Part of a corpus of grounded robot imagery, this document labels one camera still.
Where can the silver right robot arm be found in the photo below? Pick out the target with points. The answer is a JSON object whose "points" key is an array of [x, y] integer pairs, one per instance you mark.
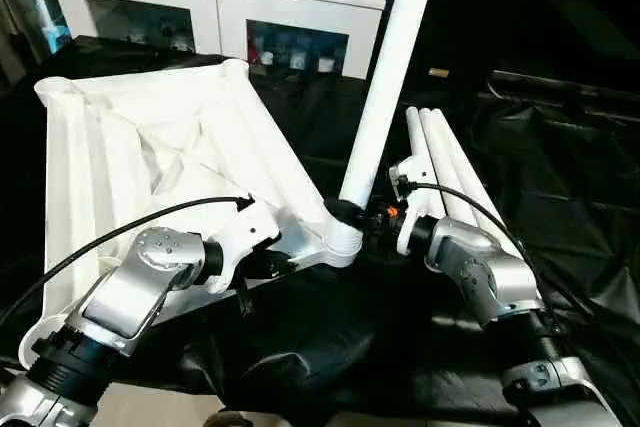
{"points": [[480, 272]]}

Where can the black mat cloth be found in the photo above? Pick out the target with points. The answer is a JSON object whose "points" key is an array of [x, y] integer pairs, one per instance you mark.
{"points": [[310, 337]]}

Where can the white plastic table leg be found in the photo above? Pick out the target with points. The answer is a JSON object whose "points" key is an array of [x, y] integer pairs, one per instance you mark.
{"points": [[414, 132], [457, 157], [390, 72], [439, 157]]}

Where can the red carton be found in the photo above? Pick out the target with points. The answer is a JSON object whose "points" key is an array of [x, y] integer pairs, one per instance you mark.
{"points": [[254, 47]]}

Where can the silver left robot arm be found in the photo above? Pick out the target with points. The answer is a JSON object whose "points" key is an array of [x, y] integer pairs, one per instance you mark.
{"points": [[125, 297]]}

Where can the white plastic table top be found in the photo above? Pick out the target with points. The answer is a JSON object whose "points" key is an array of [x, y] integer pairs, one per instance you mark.
{"points": [[125, 147]]}

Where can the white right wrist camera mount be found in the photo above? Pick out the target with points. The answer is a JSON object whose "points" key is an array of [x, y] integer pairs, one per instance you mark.
{"points": [[420, 182]]}

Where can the white sideboard cabinet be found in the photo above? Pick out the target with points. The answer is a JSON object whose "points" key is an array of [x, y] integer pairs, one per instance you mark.
{"points": [[225, 2]]}

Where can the white cup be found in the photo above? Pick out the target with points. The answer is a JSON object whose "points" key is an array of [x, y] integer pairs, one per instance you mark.
{"points": [[268, 58], [325, 65], [298, 61]]}

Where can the small gold tag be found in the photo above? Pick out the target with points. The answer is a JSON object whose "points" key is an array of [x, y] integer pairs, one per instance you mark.
{"points": [[438, 71]]}

